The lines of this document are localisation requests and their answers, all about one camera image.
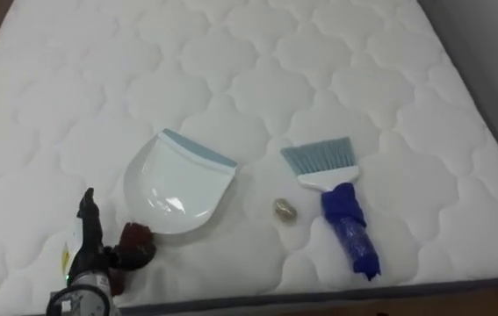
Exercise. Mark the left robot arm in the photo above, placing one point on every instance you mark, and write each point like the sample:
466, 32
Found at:
85, 298

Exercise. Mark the small crumpled wrapper ball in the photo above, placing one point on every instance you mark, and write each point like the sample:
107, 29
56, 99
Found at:
285, 210

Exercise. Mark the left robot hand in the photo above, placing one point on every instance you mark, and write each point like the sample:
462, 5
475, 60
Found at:
92, 246

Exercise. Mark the bed with white quilted mattress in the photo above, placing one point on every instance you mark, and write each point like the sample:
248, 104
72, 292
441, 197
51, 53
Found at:
275, 66

